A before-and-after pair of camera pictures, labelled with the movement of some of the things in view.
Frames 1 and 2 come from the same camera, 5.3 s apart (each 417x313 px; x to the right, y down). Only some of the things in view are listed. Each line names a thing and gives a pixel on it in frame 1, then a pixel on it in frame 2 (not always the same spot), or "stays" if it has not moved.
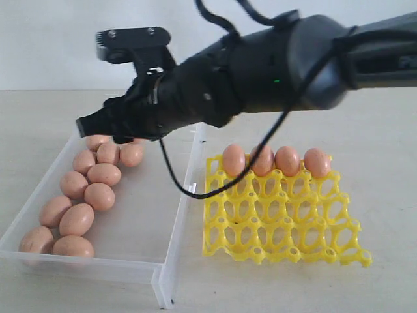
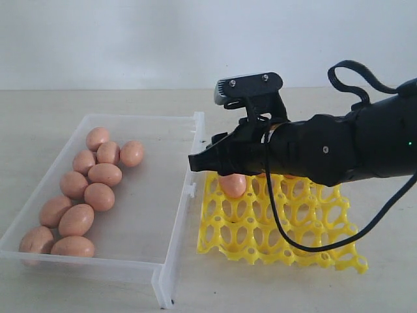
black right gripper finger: [110, 120] -> [223, 157]
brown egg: [94, 141] stays
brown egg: [73, 245] -> [233, 185]
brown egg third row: [73, 184] stays
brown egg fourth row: [77, 220] stays
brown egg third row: [100, 195] stays
